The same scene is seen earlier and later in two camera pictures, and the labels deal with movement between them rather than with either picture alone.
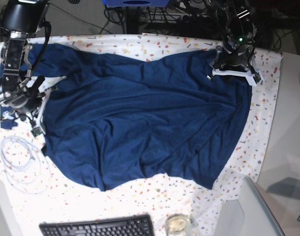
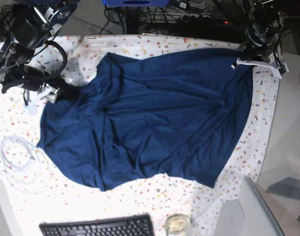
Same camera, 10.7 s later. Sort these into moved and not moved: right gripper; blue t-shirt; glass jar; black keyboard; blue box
Moved: blue t-shirt; right gripper
Not moved: blue box; black keyboard; glass jar
